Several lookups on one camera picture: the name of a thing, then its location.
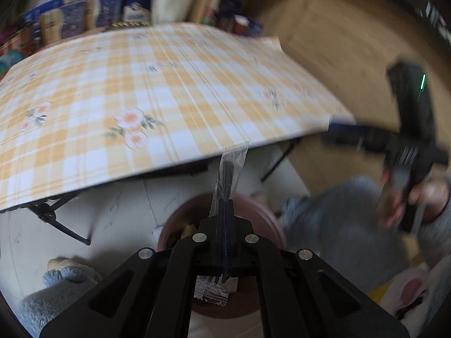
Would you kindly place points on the black plastic spoon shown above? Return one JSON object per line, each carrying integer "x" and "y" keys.
{"x": 230, "y": 169}

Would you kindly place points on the copper teal planter tin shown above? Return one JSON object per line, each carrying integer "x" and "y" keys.
{"x": 14, "y": 52}

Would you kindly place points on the blue gold gift box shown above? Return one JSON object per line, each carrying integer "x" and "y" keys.
{"x": 63, "y": 24}
{"x": 104, "y": 10}

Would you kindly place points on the red paper cup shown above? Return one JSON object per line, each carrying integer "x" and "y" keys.
{"x": 240, "y": 24}

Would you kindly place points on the dark counter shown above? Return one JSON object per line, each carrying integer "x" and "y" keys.
{"x": 422, "y": 3}

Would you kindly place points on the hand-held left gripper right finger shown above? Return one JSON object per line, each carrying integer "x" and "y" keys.
{"x": 243, "y": 239}

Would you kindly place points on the small blue box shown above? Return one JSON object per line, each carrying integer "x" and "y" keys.
{"x": 255, "y": 29}

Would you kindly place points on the person's right forearm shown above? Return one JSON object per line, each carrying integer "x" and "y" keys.
{"x": 438, "y": 239}

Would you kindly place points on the grey fuzzy slipper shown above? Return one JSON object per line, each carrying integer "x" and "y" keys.
{"x": 56, "y": 288}

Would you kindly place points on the person's grey trouser leg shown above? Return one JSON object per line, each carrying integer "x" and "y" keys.
{"x": 334, "y": 225}

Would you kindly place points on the white printed slipper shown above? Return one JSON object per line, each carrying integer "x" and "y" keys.
{"x": 412, "y": 288}

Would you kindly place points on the black folding table frame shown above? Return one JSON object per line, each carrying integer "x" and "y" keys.
{"x": 75, "y": 236}

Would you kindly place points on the brown trash bin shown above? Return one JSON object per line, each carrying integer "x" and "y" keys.
{"x": 260, "y": 214}

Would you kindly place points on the person's right hand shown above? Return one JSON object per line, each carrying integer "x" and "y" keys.
{"x": 431, "y": 192}

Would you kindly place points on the white angular vase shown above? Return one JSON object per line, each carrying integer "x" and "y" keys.
{"x": 172, "y": 7}

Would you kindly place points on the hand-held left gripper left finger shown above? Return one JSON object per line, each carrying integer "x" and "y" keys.
{"x": 208, "y": 239}

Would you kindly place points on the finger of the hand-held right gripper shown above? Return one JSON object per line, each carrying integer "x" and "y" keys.
{"x": 343, "y": 132}

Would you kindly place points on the flat dark blue box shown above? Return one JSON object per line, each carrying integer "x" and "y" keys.
{"x": 42, "y": 8}

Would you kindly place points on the gold tray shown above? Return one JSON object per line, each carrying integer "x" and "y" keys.
{"x": 130, "y": 24}

